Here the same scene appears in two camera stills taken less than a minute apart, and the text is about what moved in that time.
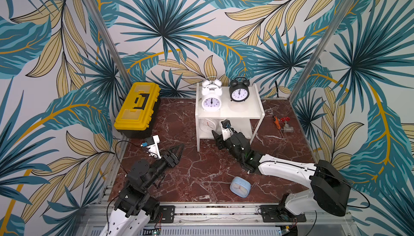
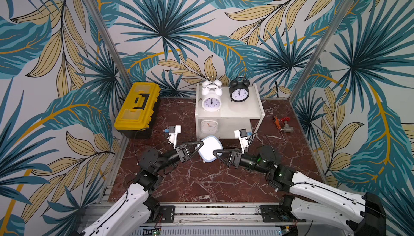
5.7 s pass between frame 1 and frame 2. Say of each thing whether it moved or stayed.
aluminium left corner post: stayed
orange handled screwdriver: stayed
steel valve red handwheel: stayed
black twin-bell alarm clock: stayed
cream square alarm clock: stayed
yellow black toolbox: stayed
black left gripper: moved
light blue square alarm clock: moved
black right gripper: moved
